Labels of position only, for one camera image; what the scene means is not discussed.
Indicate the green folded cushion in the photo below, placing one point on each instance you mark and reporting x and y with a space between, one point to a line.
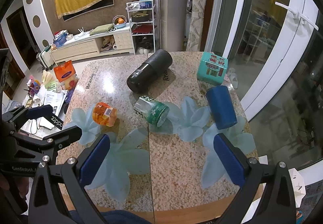
102 29

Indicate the orange tissue pack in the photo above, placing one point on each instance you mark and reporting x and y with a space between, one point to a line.
66 75

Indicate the green lidded clear jar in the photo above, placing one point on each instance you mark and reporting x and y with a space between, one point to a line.
153 111

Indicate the white door handle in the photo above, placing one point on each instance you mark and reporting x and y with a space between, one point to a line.
297 15

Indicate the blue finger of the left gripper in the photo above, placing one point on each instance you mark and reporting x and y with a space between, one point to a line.
22 114
54 136

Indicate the patterned beige curtain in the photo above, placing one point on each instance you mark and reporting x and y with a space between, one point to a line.
196 25

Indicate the teal square tin box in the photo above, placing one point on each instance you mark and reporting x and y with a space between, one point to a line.
212 68

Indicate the black cylindrical thermos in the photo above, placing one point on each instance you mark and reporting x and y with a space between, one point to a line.
149 71

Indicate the white tv cabinet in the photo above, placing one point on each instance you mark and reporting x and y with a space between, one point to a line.
89 46

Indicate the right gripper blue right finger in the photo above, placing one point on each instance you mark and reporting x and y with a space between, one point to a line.
277 204

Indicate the fruit bowl with oranges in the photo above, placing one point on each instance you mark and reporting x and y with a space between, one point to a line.
119 21

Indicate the white metal shelf rack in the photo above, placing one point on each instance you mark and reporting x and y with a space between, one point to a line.
142 17

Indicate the black zippo box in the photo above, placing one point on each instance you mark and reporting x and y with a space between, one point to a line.
56 121

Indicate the white suitcase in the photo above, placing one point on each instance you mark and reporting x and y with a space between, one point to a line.
46 59

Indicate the orange plastic jar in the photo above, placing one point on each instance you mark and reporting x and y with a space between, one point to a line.
103 114

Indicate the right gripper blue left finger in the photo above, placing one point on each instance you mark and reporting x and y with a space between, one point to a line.
47 205

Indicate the grey standing air conditioner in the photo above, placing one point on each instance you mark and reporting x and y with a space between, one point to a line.
172 24

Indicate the white slippers on floor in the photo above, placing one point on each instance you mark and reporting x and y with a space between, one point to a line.
232 77

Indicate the blue cup yellow inside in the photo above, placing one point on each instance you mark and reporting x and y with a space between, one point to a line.
221 107

